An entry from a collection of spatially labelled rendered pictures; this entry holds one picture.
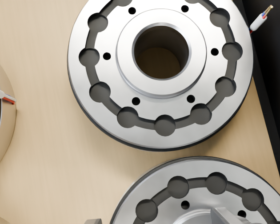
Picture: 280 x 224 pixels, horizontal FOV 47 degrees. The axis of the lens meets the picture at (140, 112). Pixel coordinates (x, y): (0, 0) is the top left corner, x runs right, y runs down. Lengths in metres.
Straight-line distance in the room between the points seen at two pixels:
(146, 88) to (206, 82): 0.03
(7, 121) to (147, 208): 0.09
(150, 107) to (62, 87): 0.07
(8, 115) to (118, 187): 0.08
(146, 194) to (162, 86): 0.06
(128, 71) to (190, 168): 0.06
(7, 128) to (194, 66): 0.11
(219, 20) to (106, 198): 0.12
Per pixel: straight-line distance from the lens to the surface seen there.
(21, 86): 0.22
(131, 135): 0.17
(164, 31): 0.18
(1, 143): 0.20
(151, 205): 0.17
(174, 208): 0.17
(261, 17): 0.18
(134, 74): 0.17
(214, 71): 0.18
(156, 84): 0.17
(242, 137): 0.21
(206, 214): 0.17
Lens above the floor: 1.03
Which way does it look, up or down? 82 degrees down
